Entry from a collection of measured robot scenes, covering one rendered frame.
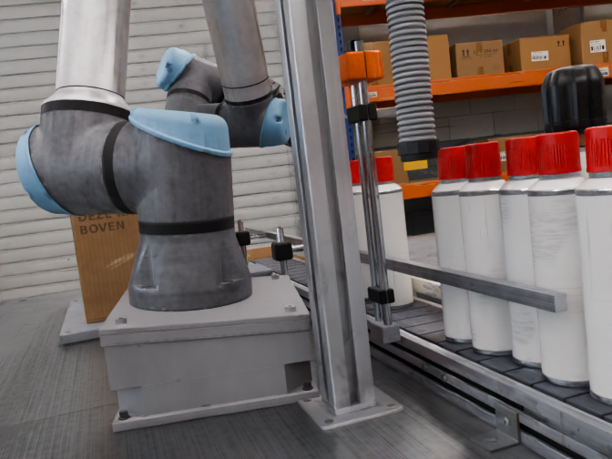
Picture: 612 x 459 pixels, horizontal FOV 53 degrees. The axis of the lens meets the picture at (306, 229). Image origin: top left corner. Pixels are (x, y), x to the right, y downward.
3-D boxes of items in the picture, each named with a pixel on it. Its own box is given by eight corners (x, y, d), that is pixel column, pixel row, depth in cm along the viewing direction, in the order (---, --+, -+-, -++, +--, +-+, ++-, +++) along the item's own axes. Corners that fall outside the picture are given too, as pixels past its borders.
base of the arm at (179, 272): (254, 306, 71) (249, 219, 69) (118, 315, 69) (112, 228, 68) (250, 280, 86) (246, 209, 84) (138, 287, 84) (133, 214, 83)
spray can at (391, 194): (421, 305, 83) (405, 154, 82) (386, 312, 82) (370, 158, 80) (402, 300, 88) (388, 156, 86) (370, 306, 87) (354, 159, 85)
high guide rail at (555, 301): (569, 311, 47) (567, 292, 47) (555, 313, 47) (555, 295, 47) (250, 231, 149) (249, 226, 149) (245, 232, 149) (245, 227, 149)
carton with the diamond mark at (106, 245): (218, 301, 118) (198, 160, 116) (86, 324, 111) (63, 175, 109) (197, 280, 147) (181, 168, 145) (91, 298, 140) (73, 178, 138)
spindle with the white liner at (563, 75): (637, 277, 85) (622, 58, 83) (585, 288, 83) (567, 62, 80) (588, 270, 94) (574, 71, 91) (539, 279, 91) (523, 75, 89)
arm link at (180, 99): (209, 144, 96) (219, 84, 100) (145, 147, 99) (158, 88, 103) (228, 167, 103) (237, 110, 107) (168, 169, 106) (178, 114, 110)
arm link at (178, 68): (149, 97, 106) (158, 56, 109) (208, 120, 111) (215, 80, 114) (165, 77, 100) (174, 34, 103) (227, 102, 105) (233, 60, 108)
